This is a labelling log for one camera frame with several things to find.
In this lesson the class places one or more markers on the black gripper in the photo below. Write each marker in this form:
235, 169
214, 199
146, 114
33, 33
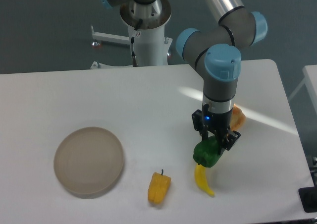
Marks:
205, 121

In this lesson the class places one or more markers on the green bell pepper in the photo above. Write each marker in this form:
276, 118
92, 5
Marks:
207, 152

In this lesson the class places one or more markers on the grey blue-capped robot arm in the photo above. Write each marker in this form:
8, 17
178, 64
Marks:
214, 55

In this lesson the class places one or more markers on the yellow bell pepper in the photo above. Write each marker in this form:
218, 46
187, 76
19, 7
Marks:
158, 187

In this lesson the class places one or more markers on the orange bread roll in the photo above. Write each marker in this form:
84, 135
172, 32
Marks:
237, 119

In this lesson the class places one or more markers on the yellow banana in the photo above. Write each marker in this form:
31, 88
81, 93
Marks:
201, 180

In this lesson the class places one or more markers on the black device at right edge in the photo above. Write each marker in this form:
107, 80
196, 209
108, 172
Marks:
308, 197

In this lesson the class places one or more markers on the beige round plate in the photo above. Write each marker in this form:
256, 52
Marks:
88, 162

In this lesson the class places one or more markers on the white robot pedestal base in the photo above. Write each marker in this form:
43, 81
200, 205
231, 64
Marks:
146, 32

